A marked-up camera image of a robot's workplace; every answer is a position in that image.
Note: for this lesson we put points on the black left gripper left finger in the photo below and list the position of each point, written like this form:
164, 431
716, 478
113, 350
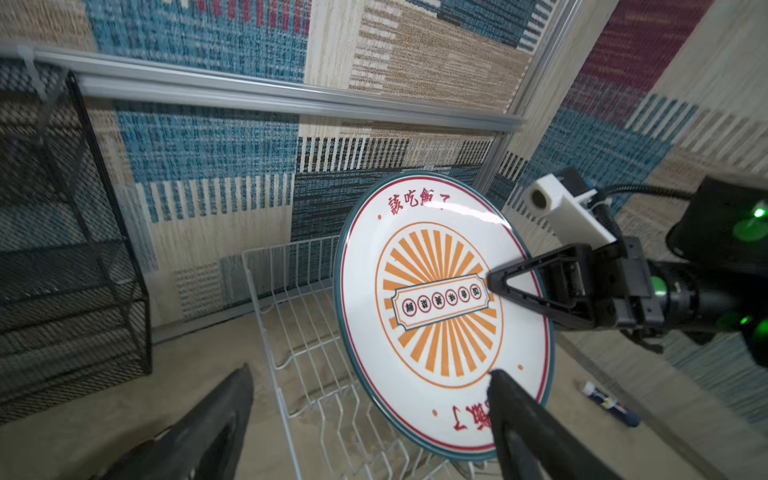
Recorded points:
205, 444

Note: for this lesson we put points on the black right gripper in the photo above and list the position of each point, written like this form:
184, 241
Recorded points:
579, 288

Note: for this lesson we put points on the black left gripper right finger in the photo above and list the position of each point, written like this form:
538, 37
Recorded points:
530, 443

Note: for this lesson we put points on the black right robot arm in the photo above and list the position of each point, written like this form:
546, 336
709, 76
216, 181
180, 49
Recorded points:
716, 281

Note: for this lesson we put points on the black mesh shelf rack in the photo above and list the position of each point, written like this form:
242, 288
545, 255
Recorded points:
75, 315

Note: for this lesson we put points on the small blue white tube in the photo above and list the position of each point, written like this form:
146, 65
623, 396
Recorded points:
611, 405

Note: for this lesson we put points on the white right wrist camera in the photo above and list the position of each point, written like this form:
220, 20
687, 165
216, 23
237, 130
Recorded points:
561, 199

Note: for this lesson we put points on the white wire dish rack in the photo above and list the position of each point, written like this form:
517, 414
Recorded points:
332, 428

